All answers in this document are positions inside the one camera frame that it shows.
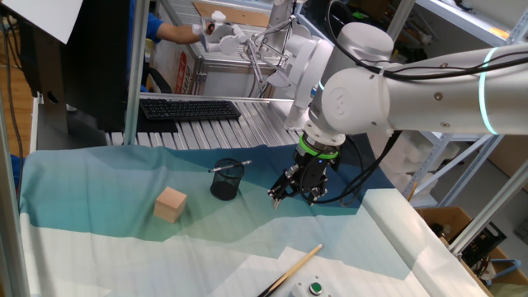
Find black device in carton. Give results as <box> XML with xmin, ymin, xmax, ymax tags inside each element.
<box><xmin>461</xmin><ymin>222</ymin><xmax>507</xmax><ymax>267</ymax></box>

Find blue green white tablecloth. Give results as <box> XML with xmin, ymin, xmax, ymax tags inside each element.
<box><xmin>18</xmin><ymin>132</ymin><xmax>490</xmax><ymax>297</ymax></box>

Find olive green bag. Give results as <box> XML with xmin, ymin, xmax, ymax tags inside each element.
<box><xmin>488</xmin><ymin>281</ymin><xmax>528</xmax><ymax>297</ymax></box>

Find light wooden cube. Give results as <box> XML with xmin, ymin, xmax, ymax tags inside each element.
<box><xmin>153</xmin><ymin>186</ymin><xmax>188</xmax><ymax>224</ymax></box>

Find black desk mat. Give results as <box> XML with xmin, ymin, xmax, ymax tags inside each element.
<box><xmin>135</xmin><ymin>105</ymin><xmax>179</xmax><ymax>134</ymax></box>

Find white box green button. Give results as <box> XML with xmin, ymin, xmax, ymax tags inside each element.
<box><xmin>288</xmin><ymin>275</ymin><xmax>333</xmax><ymax>297</ymax></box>

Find green wrist flange ring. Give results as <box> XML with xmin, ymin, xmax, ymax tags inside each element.
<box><xmin>298</xmin><ymin>134</ymin><xmax>340</xmax><ymax>161</ymax></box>

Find wooden black cue stick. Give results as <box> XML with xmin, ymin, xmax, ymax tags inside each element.
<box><xmin>256</xmin><ymin>243</ymin><xmax>324</xmax><ymax>297</ymax></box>

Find black office chair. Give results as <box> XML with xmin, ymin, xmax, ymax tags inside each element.
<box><xmin>142</xmin><ymin>65</ymin><xmax>173</xmax><ymax>94</ymax></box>

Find aluminium frame post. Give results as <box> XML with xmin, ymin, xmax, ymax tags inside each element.
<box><xmin>123</xmin><ymin>0</ymin><xmax>150</xmax><ymax>145</ymax></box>
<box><xmin>0</xmin><ymin>94</ymin><xmax>31</xmax><ymax>297</ymax></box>
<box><xmin>448</xmin><ymin>160</ymin><xmax>528</xmax><ymax>255</ymax></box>

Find blue fabric bundle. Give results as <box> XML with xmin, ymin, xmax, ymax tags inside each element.
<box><xmin>10</xmin><ymin>154</ymin><xmax>25</xmax><ymax>191</ymax></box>

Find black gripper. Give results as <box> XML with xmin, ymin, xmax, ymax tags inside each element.
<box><xmin>266</xmin><ymin>148</ymin><xmax>338</xmax><ymax>210</ymax></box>

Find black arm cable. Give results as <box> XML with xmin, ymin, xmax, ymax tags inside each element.
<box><xmin>299</xmin><ymin>0</ymin><xmax>528</xmax><ymax>207</ymax></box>

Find black computer monitor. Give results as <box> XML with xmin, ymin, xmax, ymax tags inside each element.
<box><xmin>18</xmin><ymin>0</ymin><xmax>132</xmax><ymax>134</ymax></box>

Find black keyboard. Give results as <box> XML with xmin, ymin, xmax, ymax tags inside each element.
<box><xmin>139</xmin><ymin>97</ymin><xmax>243</xmax><ymax>122</ymax></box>

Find blue strap loop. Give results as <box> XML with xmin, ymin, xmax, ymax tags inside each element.
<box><xmin>484</xmin><ymin>258</ymin><xmax>521</xmax><ymax>286</ymax></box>

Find brown cardboard box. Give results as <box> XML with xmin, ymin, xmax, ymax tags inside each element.
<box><xmin>414</xmin><ymin>205</ymin><xmax>528</xmax><ymax>297</ymax></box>

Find person's bare forearm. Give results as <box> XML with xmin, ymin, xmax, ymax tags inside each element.
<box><xmin>156</xmin><ymin>22</ymin><xmax>205</xmax><ymax>45</ymax></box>

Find white carton red print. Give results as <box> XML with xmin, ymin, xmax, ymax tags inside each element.
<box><xmin>153</xmin><ymin>39</ymin><xmax>196</xmax><ymax>95</ymax></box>

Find black mesh pen holder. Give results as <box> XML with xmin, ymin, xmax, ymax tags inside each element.
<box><xmin>210</xmin><ymin>158</ymin><xmax>247</xmax><ymax>202</ymax></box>

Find black silver pen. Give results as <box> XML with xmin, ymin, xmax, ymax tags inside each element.
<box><xmin>207</xmin><ymin>159</ymin><xmax>252</xmax><ymax>173</ymax></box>

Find grey monitor stand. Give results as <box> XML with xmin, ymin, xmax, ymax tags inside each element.
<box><xmin>35</xmin><ymin>92</ymin><xmax>109</xmax><ymax>150</ymax></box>

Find brown wooden board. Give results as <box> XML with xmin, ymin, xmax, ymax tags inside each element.
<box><xmin>192</xmin><ymin>1</ymin><xmax>271</xmax><ymax>29</ymax></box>

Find white paper sheet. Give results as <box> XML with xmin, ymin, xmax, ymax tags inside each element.
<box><xmin>2</xmin><ymin>0</ymin><xmax>84</xmax><ymax>45</ymax></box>

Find white foam packing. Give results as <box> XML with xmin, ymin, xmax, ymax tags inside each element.
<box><xmin>366</xmin><ymin>131</ymin><xmax>461</xmax><ymax>195</ymax></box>

